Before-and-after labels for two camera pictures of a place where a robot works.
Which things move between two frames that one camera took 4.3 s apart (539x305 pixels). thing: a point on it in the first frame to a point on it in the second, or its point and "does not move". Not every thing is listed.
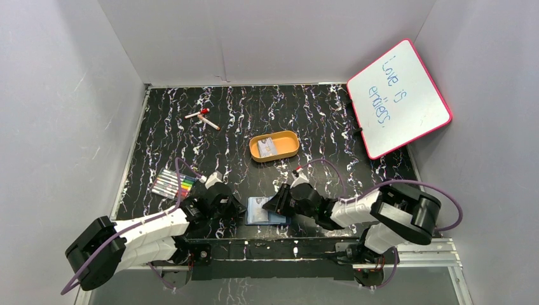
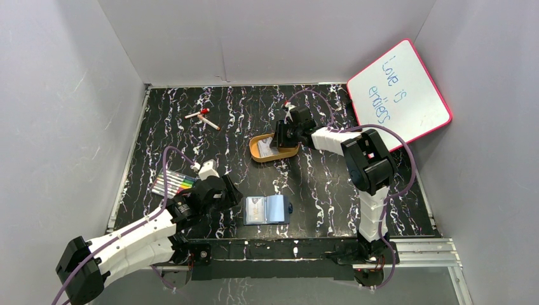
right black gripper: [278, 203] to [279, 135]
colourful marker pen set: [166, 185] does not move
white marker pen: [209, 122] does not move
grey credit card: [255, 211] does not move
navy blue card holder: [257, 215] does not move
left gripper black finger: [237, 208] to [233, 196]
